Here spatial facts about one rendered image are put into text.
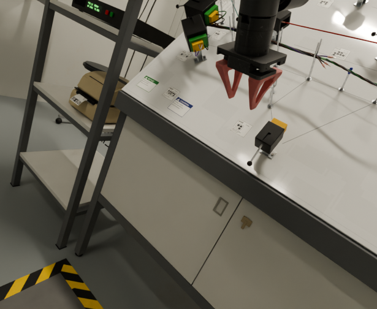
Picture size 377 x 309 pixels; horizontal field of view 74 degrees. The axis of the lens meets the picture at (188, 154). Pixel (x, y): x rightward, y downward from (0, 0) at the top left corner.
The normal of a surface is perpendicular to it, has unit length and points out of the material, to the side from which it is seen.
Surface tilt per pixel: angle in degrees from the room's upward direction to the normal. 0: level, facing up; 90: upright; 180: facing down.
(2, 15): 90
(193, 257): 90
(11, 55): 90
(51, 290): 0
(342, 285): 90
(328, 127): 52
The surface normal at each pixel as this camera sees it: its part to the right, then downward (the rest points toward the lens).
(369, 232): -0.20, -0.47
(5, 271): 0.39, -0.86
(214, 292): -0.55, 0.07
